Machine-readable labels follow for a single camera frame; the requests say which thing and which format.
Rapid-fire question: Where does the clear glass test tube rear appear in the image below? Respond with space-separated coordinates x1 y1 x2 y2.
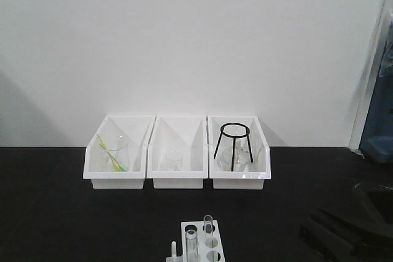
203 215 214 241

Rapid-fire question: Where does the left white storage bin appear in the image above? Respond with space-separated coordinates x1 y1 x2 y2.
83 115 155 190

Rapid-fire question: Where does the middle white storage bin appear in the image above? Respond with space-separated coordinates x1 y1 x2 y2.
147 115 209 189

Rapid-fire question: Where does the white test tube rack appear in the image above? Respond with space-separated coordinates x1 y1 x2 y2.
166 220 225 261

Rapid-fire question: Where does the white storage bin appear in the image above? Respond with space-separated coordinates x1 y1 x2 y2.
208 115 271 190
147 115 209 189
83 115 155 190

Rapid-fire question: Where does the yellow green stirring rod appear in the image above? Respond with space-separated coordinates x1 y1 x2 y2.
96 134 126 172

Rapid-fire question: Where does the blue-grey plastic tray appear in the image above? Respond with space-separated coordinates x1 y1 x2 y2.
360 21 392 164

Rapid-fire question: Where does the small clear glass beaker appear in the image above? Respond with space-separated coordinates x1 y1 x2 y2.
165 150 182 171

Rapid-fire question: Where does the clear glass test tube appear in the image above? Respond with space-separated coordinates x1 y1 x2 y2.
185 229 198 262
203 215 214 241

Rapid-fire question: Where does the right white storage bin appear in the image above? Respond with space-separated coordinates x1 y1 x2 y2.
208 115 271 190

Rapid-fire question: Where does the clear glass test tube front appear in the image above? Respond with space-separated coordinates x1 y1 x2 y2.
185 229 198 262

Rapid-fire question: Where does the black wire tripod stand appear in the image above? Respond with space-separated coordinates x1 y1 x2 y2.
214 122 254 163

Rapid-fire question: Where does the clear glass flask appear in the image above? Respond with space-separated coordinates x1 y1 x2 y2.
217 147 251 172

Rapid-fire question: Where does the black lab sink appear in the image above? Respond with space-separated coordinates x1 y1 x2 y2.
353 182 392 225

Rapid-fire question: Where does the clear glass beaker left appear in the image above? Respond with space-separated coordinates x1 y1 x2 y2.
104 135 129 172

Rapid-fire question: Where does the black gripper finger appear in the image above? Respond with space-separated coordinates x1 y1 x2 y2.
299 224 362 261
309 209 392 253

